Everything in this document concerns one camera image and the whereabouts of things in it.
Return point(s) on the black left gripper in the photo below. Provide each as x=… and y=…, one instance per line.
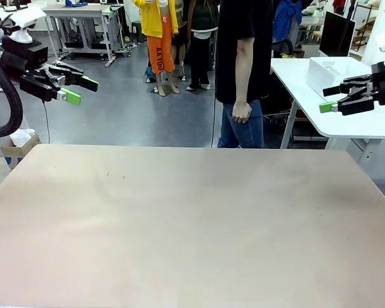
x=25, y=59

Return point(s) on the white plastic basket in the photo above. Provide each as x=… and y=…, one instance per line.
x=321, y=78

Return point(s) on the person's right forearm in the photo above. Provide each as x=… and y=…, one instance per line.
x=245, y=70

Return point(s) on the white table with basket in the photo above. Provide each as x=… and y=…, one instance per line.
x=308, y=115

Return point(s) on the person's right hand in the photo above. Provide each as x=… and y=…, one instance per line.
x=242, y=112

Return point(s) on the black computer monitor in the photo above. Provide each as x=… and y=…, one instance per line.
x=337, y=33

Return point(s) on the crumpled white paper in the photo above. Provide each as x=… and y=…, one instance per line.
x=20, y=136

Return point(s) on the wooden shelf rack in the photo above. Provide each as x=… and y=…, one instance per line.
x=367, y=22

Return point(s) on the black office chair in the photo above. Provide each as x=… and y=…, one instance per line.
x=282, y=48

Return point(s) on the small dark stool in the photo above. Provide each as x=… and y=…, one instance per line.
x=136, y=30

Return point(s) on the white partition panel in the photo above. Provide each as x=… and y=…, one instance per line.
x=381, y=16

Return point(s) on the brown cardboard box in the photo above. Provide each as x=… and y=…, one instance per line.
x=9, y=150

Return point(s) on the figure in yellow jacket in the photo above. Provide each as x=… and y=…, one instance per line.
x=157, y=32

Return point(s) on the person in blue jacket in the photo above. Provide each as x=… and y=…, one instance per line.
x=287, y=19

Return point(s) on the person in black skirt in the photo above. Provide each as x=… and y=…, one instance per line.
x=181, y=38

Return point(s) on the person in black t-shirt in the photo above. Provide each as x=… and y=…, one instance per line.
x=231, y=48

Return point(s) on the person in dark green jacket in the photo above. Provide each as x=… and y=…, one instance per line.
x=203, y=32

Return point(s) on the grey metal frame desk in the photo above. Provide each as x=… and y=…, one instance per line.
x=80, y=11

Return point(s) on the left gripper's white wrist camera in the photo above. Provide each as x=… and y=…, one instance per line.
x=25, y=17

